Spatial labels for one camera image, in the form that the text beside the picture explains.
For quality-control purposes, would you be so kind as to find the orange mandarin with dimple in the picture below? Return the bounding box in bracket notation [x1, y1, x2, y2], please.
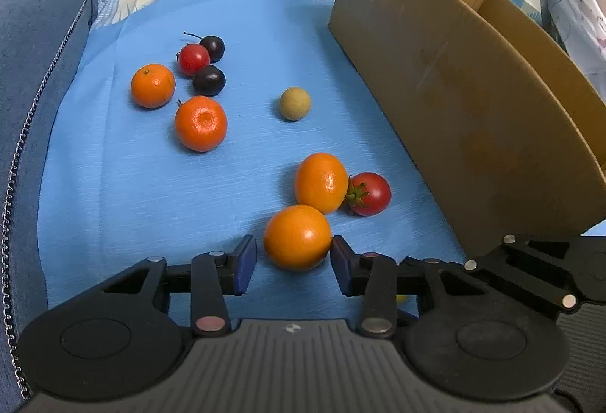
[175, 95, 228, 153]

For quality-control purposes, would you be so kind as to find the blue fan-pattern sofa cover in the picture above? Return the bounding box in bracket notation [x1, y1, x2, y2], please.
[38, 0, 547, 306]

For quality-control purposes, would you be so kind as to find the brown cardboard box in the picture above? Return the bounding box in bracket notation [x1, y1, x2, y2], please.
[329, 0, 605, 256]

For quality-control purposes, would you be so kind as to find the pale floral bedsheet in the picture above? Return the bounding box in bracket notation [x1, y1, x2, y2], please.
[547, 0, 605, 98]

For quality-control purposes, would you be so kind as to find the dark cherry with stem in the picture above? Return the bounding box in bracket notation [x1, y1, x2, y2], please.
[184, 31, 225, 63]

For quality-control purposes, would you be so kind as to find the red cherry tomato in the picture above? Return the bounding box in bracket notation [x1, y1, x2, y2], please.
[176, 44, 211, 77]
[345, 172, 391, 217]

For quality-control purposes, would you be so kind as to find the dark cherry stemless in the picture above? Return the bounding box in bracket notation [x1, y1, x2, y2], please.
[192, 65, 226, 97]

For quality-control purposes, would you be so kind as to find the tan longan fruit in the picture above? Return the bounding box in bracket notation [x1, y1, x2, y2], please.
[278, 87, 311, 122]

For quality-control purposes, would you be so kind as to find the orange kumquat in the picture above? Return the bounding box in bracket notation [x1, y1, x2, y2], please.
[294, 153, 348, 214]

